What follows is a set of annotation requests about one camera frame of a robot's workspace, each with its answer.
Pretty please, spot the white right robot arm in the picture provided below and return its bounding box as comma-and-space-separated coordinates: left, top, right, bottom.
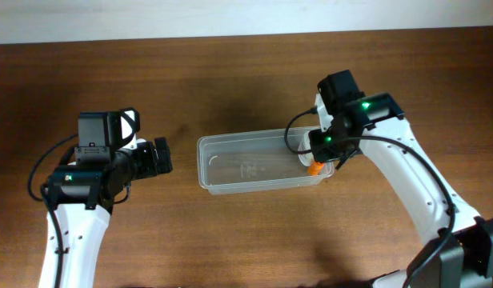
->
309, 93, 493, 287

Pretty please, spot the white squeeze bottle clear cap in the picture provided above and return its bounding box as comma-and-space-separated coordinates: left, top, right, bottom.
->
298, 132, 315, 167

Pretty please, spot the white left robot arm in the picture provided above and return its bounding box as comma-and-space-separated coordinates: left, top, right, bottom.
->
38, 138, 173, 287

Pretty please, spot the orange tube white cap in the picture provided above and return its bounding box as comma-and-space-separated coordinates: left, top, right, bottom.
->
307, 161, 325, 176

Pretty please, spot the clear plastic container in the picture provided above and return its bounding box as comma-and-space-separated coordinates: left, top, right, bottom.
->
197, 129, 335, 195

